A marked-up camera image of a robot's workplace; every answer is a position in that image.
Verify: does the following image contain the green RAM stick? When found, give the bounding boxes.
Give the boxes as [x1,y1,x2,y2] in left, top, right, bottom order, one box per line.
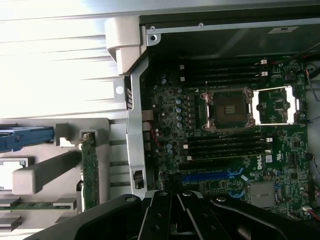
[0,201,55,211]

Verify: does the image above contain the silver chipset heatsink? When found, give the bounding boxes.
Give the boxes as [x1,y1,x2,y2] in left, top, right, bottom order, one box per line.
[249,181,275,208]

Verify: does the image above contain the grey parts rack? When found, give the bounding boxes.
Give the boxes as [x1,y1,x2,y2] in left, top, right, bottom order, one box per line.
[0,117,111,236]

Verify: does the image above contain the CPU socket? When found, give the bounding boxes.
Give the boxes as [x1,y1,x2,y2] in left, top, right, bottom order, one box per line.
[199,86,256,131]

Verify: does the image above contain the green motherboard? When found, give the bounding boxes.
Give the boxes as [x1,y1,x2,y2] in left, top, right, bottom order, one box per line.
[139,56,316,221]

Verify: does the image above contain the blue expansion slot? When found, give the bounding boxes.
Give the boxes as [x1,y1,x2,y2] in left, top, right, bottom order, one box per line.
[181,167,245,183]

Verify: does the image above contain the silver CPU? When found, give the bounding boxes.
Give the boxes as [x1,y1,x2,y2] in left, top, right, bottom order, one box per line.
[0,163,13,191]

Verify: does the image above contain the thin locking lever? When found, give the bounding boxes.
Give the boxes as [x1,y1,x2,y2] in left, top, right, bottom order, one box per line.
[204,80,211,106]

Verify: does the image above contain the silver socket cover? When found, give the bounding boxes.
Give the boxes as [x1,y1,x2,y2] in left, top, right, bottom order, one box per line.
[252,85,301,125]

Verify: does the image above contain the open black PC case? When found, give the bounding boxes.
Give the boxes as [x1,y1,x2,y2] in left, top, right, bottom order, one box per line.
[104,11,320,226]

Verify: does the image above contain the hard disk in blue carrier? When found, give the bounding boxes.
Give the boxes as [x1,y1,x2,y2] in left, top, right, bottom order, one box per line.
[0,126,55,154]

